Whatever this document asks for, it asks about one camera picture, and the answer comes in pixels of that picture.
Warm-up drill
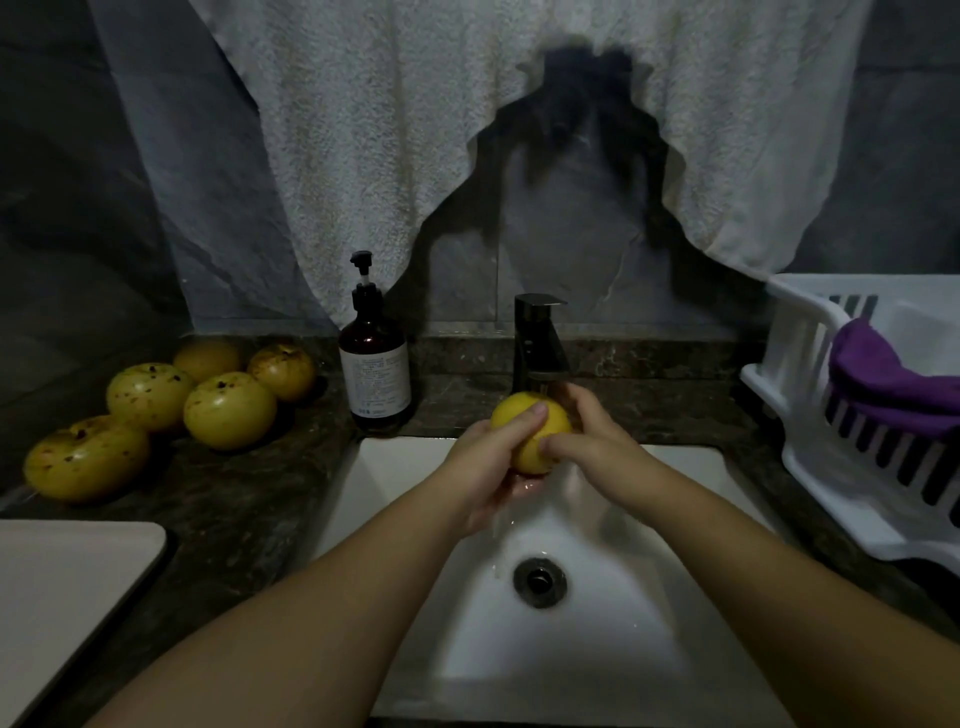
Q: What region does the white hanging towel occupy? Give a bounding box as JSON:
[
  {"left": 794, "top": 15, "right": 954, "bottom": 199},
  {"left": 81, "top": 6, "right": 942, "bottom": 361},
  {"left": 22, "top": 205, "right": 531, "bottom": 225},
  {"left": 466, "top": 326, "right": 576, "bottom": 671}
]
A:
[{"left": 187, "top": 0, "right": 876, "bottom": 324}]

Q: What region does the white plastic basket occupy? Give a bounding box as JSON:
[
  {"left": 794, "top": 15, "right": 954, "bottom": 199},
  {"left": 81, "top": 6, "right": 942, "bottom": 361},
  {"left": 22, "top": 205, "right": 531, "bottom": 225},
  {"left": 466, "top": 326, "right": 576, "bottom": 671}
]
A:
[{"left": 739, "top": 273, "right": 960, "bottom": 576}]

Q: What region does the spotted yellow apple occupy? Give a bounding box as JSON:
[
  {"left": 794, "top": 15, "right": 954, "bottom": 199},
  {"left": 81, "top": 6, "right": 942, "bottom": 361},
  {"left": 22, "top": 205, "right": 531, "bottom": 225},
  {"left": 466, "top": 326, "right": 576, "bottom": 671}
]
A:
[{"left": 492, "top": 391, "right": 575, "bottom": 477}]

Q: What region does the dark soap pump bottle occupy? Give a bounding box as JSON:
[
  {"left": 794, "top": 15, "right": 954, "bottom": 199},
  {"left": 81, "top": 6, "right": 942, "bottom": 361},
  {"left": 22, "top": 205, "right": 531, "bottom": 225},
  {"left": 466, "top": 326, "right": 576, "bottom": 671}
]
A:
[{"left": 337, "top": 250, "right": 416, "bottom": 434}]

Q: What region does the group of yellow apples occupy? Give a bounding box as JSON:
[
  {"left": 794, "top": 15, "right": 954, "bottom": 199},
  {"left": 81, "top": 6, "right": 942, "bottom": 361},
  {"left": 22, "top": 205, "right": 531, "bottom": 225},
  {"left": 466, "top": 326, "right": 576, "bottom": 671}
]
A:
[{"left": 21, "top": 336, "right": 320, "bottom": 504}]

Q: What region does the beige plastic tray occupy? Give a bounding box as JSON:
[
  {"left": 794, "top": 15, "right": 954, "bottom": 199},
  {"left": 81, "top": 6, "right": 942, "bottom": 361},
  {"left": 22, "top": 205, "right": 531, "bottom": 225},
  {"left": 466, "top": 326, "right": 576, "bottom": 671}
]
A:
[{"left": 0, "top": 519, "right": 168, "bottom": 728}]

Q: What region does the metal sink drain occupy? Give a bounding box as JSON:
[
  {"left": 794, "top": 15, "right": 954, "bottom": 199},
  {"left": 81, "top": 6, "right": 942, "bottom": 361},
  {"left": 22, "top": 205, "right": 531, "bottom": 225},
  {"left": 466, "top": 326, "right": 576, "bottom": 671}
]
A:
[{"left": 513, "top": 553, "right": 570, "bottom": 609}]

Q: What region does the black faucet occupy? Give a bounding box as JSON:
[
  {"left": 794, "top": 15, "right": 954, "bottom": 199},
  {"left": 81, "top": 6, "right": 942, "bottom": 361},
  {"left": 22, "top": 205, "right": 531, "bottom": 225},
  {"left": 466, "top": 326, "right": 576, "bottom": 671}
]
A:
[{"left": 513, "top": 292, "right": 572, "bottom": 398}]

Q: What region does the white sink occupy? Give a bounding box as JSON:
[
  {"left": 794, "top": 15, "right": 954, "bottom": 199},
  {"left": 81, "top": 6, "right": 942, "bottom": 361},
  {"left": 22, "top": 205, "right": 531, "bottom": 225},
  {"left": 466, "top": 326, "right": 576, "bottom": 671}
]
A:
[{"left": 307, "top": 435, "right": 797, "bottom": 728}]

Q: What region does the purple cloth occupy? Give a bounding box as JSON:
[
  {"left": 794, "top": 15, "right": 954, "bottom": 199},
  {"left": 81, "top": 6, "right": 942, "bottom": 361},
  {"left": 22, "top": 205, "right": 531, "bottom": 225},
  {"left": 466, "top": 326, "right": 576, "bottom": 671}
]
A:
[{"left": 828, "top": 316, "right": 960, "bottom": 438}]

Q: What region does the person's right forearm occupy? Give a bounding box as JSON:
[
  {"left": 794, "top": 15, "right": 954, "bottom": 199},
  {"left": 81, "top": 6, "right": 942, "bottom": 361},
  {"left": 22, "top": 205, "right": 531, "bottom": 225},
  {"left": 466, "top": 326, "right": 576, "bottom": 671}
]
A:
[{"left": 642, "top": 465, "right": 960, "bottom": 728}]

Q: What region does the person's right hand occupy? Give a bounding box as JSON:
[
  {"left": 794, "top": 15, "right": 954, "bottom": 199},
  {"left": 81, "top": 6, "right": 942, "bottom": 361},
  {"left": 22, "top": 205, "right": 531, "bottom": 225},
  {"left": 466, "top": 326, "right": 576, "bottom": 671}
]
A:
[{"left": 540, "top": 384, "right": 683, "bottom": 521}]

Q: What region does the person's left forearm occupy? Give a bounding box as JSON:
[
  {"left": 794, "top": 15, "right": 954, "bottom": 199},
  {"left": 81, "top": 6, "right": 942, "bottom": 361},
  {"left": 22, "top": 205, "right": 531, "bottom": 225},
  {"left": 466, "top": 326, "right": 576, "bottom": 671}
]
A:
[{"left": 82, "top": 480, "right": 482, "bottom": 728}]

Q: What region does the person's left hand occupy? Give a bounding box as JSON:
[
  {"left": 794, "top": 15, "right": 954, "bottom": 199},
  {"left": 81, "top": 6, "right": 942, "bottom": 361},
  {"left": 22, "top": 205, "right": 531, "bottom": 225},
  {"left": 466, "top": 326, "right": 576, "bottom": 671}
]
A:
[{"left": 435, "top": 400, "right": 554, "bottom": 536}]

